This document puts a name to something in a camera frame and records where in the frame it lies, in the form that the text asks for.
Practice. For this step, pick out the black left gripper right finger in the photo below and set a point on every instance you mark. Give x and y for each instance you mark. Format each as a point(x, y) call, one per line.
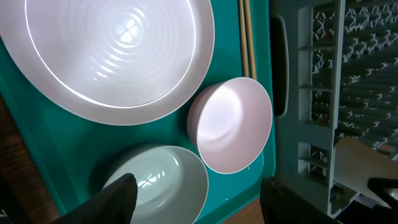
point(280, 205)

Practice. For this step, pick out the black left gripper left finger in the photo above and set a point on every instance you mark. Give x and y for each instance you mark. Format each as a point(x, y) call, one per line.
point(114, 204)

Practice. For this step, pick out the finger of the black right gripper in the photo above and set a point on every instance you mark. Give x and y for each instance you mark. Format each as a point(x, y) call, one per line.
point(385, 189)

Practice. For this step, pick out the grey bowl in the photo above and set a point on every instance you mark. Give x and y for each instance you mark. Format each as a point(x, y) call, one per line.
point(172, 183)

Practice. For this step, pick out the grey dishwasher rack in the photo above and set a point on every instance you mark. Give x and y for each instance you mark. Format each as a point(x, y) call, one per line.
point(334, 67)

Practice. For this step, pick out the teal plastic tray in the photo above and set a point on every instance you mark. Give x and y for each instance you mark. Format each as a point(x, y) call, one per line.
point(73, 154)

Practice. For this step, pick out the pink bowl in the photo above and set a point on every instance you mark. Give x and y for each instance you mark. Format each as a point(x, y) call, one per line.
point(229, 124)

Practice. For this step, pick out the large pink plate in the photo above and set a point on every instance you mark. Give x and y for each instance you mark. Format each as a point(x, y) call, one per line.
point(118, 62)

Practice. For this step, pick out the wooden chopstick right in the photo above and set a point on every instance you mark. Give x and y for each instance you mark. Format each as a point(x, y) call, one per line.
point(250, 38)

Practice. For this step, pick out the wooden chopstick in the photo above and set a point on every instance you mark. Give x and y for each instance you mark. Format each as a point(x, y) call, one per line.
point(250, 38)
point(243, 40)

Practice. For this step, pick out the wooden chopstick left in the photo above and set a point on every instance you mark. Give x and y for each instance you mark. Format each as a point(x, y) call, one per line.
point(243, 40)

